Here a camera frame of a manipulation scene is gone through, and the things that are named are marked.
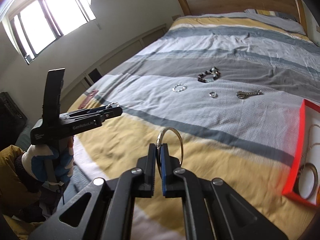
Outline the thin silver bangle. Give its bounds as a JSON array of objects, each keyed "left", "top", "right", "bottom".
[{"left": 156, "top": 127, "right": 184, "bottom": 166}]

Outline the dark beaded bracelet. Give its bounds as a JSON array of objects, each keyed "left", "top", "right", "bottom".
[{"left": 197, "top": 66, "right": 221, "bottom": 83}]

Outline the silver chain bracelet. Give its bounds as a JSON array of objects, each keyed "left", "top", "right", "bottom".
[{"left": 235, "top": 89, "right": 264, "bottom": 100}]

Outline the dark brown bangle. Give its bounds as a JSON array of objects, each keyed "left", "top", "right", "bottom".
[{"left": 294, "top": 163, "right": 319, "bottom": 200}]

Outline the silver pearl necklace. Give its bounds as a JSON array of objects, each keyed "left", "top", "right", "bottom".
[{"left": 299, "top": 123, "right": 320, "bottom": 176}]

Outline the red jewelry box tray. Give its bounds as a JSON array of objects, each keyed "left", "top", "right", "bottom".
[{"left": 282, "top": 99, "right": 319, "bottom": 207}]

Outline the blue white gloved left hand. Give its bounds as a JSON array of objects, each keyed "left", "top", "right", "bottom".
[{"left": 21, "top": 137, "right": 74, "bottom": 185}]

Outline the window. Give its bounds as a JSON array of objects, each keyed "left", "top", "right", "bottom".
[{"left": 2, "top": 0, "right": 96, "bottom": 64}]

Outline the striped duvet cover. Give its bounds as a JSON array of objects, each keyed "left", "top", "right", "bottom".
[{"left": 71, "top": 12, "right": 319, "bottom": 239}]

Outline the wooden headboard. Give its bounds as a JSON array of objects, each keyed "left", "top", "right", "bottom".
[{"left": 178, "top": 0, "right": 308, "bottom": 33}]

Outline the grey pillow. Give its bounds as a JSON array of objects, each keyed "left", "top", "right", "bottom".
[{"left": 243, "top": 8, "right": 307, "bottom": 36}]

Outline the low wall cabinet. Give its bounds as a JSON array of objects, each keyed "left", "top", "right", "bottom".
[{"left": 60, "top": 24, "right": 167, "bottom": 113}]

